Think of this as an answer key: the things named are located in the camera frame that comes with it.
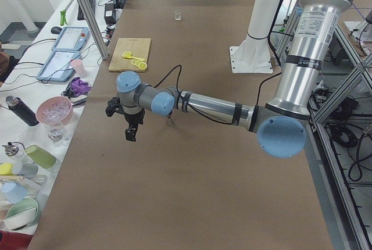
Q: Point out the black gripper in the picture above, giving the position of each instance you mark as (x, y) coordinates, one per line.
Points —
(133, 118)

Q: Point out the steel jigger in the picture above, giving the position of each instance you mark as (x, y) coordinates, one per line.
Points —
(169, 121)

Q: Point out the clear glass measuring cup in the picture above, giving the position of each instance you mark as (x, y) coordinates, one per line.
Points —
(177, 15)

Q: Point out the pink plastic cup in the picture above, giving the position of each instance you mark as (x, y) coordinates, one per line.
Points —
(78, 66)

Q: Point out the green plastic cup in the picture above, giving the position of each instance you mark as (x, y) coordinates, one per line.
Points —
(40, 156)

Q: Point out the light blue cup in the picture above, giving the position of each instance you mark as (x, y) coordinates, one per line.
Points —
(14, 192)

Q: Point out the purple cloth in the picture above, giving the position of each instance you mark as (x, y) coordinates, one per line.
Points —
(79, 87)

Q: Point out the lemon slice middle of row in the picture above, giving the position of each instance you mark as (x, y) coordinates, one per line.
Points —
(137, 63)

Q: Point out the pink bowl with ice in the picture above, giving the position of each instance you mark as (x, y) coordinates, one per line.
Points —
(55, 110)

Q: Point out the wooden cutting board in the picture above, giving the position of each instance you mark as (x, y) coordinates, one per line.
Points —
(139, 47)

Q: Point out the upper blue teach pendant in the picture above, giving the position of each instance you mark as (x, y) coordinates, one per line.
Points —
(71, 39)

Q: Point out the black water bottle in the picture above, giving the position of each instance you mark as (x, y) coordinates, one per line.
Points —
(17, 106)

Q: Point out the black power box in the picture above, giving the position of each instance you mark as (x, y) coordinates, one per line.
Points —
(110, 13)

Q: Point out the glass bottle metal pourer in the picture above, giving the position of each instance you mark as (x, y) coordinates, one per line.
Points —
(14, 150)

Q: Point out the black computer mouse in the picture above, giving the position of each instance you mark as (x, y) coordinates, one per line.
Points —
(56, 30)

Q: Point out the green white bowl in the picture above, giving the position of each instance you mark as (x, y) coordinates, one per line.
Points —
(22, 214)

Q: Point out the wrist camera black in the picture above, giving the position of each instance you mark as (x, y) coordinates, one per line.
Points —
(114, 106)

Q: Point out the green handled grabber tool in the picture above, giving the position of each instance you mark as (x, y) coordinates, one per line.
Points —
(63, 20)

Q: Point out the aluminium frame post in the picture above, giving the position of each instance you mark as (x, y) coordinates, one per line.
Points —
(94, 29)

